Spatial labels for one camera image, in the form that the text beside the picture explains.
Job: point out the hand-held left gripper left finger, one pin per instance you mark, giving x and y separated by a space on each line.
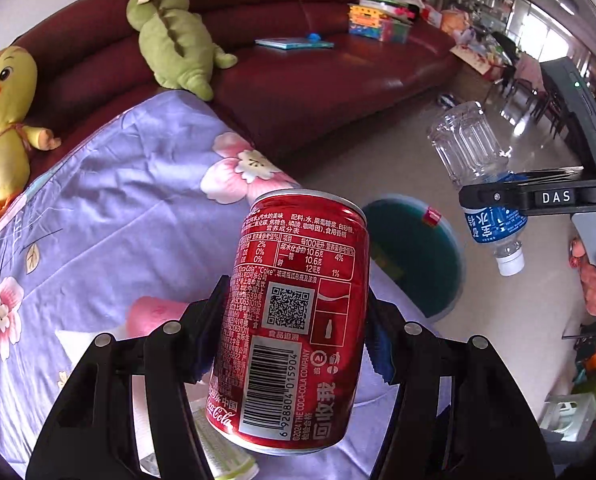
199 342

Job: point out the red cola can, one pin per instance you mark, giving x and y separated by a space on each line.
298 320

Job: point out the green round waste bin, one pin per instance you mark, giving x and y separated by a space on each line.
417 265

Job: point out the green dinosaur plush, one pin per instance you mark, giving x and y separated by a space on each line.
173 40

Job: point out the small red packet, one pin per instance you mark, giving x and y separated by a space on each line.
431 216

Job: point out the dark red leather sofa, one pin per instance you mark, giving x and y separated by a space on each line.
288 85

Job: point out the dark slipper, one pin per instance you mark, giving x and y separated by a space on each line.
446 101

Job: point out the pink soft packet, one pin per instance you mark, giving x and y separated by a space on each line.
150 315

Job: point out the colourful toy box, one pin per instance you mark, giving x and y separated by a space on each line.
377 27

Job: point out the stack of children's books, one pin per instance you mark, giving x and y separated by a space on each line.
387 6

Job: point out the teal flat book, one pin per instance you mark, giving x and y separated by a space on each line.
293 43

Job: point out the small blue toy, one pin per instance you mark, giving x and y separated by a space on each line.
314 37

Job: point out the dark dining chair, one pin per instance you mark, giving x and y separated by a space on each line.
525 80

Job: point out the orange plush toy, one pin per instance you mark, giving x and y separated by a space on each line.
453 21

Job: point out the clear plastic water bottle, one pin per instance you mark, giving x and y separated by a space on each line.
470 145

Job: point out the person's right hand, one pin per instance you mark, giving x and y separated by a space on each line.
590 285

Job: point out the yellow chick plush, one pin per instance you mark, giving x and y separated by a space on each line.
3 110

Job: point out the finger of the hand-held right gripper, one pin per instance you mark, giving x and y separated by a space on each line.
542 196
547 174

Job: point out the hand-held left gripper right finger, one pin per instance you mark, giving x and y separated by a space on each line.
380 355

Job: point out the white plastic stool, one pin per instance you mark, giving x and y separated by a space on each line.
570 417

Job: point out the purple floral cloth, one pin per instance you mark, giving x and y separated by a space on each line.
108 210

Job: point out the pile of colourful toys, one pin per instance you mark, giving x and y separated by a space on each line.
592 365

